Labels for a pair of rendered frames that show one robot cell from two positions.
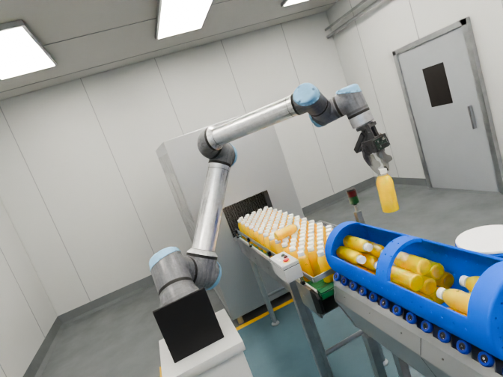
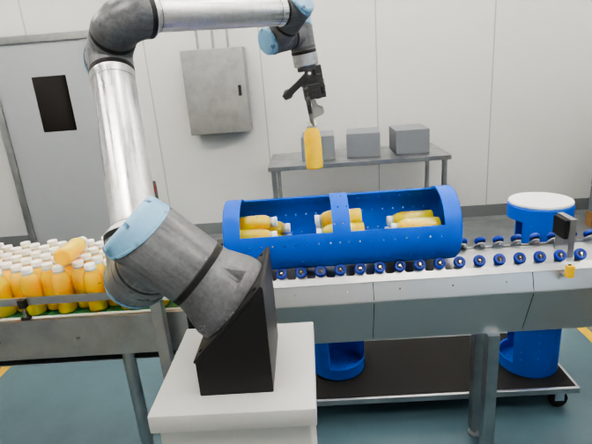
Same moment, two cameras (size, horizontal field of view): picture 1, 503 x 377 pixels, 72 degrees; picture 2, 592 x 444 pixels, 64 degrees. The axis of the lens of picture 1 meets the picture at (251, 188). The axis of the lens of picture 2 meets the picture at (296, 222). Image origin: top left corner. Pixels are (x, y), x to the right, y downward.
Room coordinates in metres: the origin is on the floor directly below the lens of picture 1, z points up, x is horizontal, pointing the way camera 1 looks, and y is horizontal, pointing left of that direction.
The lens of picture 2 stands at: (0.91, 1.23, 1.70)
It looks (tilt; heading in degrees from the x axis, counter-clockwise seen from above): 18 degrees down; 288
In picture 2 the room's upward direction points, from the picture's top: 5 degrees counter-clockwise
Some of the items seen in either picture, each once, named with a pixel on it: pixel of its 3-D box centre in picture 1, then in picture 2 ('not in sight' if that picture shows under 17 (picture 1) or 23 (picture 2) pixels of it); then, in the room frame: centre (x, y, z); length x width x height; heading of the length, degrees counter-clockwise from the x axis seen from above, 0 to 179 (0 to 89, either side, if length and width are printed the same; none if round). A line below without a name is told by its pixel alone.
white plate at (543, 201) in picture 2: not in sight; (540, 200); (0.45, -1.13, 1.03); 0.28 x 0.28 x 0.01
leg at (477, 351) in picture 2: not in sight; (477, 377); (0.73, -0.72, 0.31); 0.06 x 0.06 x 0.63; 16
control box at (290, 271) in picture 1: (285, 266); not in sight; (1.84, -0.03, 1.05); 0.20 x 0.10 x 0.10; 16
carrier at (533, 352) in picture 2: not in sight; (533, 286); (0.45, -1.13, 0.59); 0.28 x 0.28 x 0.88
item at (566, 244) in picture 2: not in sight; (563, 234); (0.44, -0.73, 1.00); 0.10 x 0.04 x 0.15; 106
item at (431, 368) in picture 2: not in sight; (411, 375); (1.04, -1.01, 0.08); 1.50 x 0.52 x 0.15; 15
